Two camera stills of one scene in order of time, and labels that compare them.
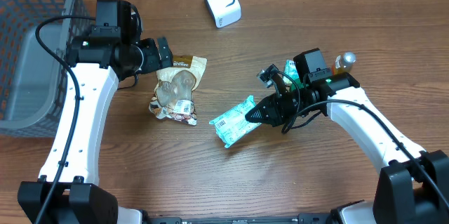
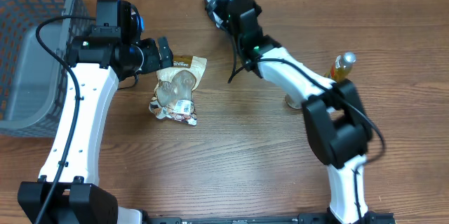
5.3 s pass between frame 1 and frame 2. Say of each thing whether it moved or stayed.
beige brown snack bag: stayed
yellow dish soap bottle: stayed
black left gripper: stayed
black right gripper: moved
